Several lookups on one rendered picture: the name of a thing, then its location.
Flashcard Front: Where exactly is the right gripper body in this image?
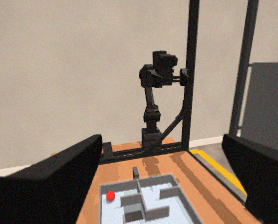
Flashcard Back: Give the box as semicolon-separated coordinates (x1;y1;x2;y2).
141;68;193;88

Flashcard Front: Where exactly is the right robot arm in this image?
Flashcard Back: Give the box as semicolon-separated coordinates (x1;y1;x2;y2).
139;51;178;134

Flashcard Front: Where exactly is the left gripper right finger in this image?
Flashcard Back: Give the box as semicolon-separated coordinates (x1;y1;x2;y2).
222;134;278;224

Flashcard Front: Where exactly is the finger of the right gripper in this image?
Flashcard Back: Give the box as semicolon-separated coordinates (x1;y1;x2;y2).
181;69;189;86
147;70;162;87

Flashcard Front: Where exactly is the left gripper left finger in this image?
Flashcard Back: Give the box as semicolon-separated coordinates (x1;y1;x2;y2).
0;134;103;224

